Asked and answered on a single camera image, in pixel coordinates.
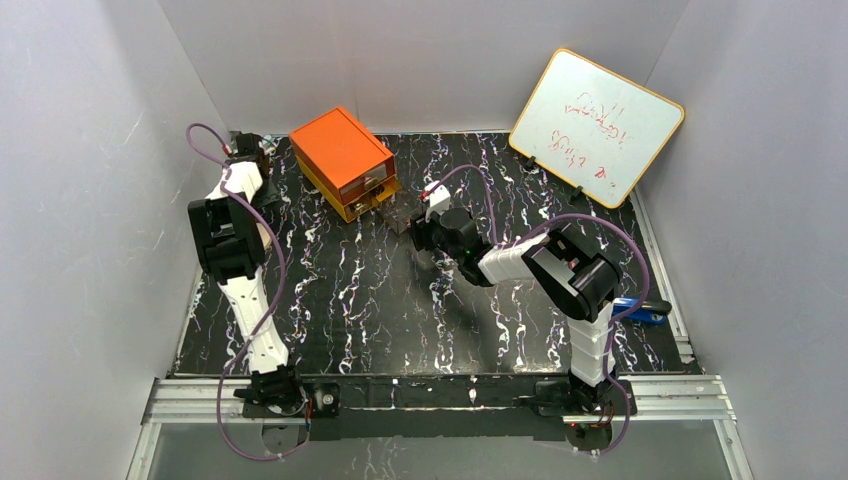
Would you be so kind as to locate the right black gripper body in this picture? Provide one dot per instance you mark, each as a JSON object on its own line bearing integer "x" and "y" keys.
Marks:
{"x": 420, "y": 230}

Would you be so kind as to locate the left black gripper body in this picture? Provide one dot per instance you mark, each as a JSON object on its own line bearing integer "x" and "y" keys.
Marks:
{"x": 245, "y": 148}

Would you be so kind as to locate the orange drawer organizer box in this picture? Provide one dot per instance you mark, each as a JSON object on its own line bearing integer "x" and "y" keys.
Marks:
{"x": 350, "y": 166}

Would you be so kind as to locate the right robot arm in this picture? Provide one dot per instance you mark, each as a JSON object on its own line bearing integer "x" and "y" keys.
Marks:
{"x": 580, "y": 280}

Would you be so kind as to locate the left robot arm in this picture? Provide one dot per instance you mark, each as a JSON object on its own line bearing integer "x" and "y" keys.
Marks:
{"x": 231, "y": 245}

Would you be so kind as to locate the yellow framed whiteboard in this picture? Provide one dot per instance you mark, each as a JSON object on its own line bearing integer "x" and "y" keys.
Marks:
{"x": 593, "y": 128}

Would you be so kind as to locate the blue black stapler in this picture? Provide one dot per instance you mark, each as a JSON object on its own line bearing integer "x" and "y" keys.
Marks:
{"x": 653, "y": 312}

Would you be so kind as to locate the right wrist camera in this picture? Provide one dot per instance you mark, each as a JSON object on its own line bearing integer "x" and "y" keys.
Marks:
{"x": 436, "y": 199}

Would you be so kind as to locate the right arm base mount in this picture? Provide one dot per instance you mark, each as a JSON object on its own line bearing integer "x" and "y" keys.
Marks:
{"x": 561, "y": 397}

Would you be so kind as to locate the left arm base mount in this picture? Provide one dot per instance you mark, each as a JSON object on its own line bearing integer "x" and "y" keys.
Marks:
{"x": 282, "y": 393}

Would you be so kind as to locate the aluminium rail frame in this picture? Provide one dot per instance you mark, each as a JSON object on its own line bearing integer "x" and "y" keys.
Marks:
{"x": 440, "y": 427}

